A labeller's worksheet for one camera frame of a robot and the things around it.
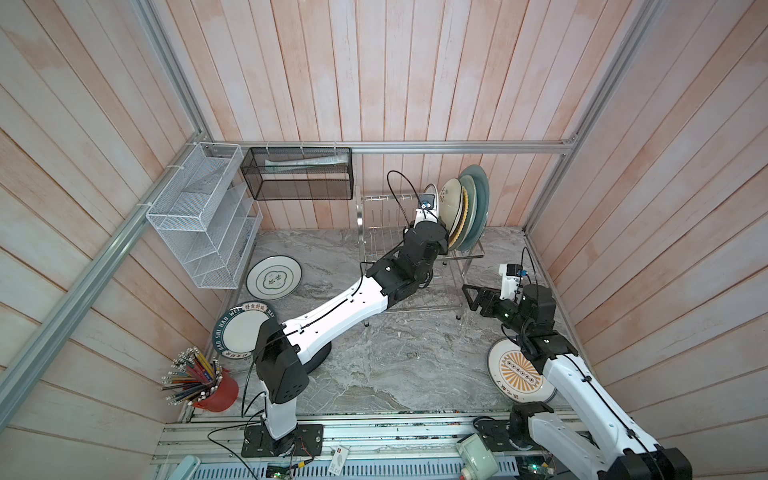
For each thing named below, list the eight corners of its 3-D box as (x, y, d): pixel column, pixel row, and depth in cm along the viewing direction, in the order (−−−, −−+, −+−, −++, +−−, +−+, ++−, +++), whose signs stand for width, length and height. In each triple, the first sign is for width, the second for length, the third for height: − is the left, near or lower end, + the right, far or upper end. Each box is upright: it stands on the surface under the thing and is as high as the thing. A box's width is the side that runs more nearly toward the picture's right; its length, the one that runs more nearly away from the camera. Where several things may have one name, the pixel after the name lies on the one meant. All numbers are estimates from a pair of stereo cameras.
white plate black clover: (242, 300, 102) (239, 296, 100) (256, 259, 114) (254, 255, 112) (296, 300, 102) (295, 296, 100) (304, 259, 114) (303, 255, 112)
